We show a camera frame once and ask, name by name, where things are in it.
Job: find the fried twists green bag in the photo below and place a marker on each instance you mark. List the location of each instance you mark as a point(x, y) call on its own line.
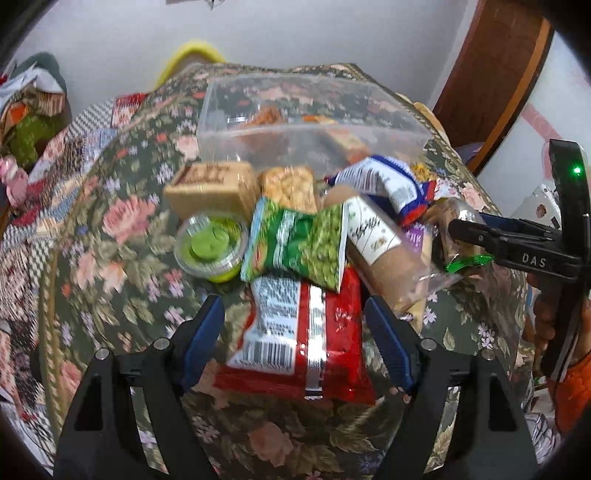
point(457, 235)

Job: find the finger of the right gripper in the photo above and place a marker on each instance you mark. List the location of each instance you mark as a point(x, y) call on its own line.
point(520, 226)
point(538, 255)

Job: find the orange snack pack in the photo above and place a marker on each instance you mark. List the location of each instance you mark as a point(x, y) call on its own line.
point(266, 116)

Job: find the yellow snack bag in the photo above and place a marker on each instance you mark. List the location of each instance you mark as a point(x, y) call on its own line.
point(423, 173)

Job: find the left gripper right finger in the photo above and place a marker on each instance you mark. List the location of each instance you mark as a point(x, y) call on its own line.
point(490, 438)

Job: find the brown wooden door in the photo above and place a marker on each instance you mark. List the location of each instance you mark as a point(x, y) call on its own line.
point(499, 62)

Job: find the purple biscuit pack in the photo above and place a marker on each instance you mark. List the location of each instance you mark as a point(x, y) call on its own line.
point(421, 236)

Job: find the square cracker pack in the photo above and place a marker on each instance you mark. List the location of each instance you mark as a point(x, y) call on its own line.
point(229, 187)

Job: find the yellow foam bed rail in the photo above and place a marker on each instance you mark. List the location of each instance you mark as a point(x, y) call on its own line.
point(189, 53)

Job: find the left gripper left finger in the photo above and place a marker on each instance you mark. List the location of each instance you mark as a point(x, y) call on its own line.
point(100, 439)

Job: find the pink plush toy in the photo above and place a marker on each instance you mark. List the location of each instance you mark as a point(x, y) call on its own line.
point(14, 179)

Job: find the clear plastic storage bin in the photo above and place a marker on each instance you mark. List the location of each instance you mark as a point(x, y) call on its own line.
point(385, 122)

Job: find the golden cracker pack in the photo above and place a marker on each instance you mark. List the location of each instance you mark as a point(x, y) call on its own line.
point(291, 187)

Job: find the green jelly cup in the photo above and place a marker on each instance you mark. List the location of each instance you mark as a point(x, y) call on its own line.
point(211, 245)

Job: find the operator right hand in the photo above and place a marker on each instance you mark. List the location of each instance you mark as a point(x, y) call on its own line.
point(545, 307)

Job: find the patchwork quilt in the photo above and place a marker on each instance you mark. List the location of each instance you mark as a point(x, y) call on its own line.
point(27, 239)

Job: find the green pea snack bag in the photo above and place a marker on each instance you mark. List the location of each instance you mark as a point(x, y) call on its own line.
point(311, 246)

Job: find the wafer biscuit pack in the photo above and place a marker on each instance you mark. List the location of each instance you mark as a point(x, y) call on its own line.
point(346, 144)

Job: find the pile of clothes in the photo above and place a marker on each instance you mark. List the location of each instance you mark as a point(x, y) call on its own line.
point(34, 107)

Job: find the beige fleece blanket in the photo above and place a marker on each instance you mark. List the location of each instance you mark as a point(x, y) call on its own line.
point(425, 111)

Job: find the long brown bread pack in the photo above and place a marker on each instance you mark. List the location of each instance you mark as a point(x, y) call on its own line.
point(384, 257)

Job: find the blue white snack bag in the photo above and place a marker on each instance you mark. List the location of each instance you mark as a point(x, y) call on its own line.
point(391, 184)

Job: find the red snack bag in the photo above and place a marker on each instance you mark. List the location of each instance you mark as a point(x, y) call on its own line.
point(301, 342)

